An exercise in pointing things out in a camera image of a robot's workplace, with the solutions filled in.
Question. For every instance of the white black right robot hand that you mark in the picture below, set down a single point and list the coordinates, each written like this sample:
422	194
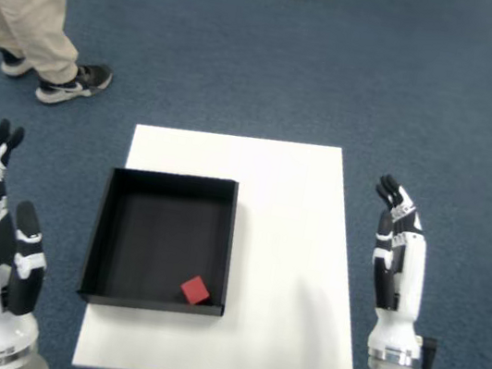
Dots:
410	285

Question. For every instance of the red cube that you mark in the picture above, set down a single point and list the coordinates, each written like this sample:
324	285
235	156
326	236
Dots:
194	289

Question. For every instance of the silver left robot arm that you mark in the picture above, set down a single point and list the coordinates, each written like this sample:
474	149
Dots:
26	362

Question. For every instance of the black open box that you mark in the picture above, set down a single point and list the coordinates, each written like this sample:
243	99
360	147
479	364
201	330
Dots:
149	235

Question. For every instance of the white table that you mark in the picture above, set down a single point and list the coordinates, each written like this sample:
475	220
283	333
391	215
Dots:
290	229

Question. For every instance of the black white sneaker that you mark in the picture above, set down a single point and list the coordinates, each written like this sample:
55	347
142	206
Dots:
92	78
11	68

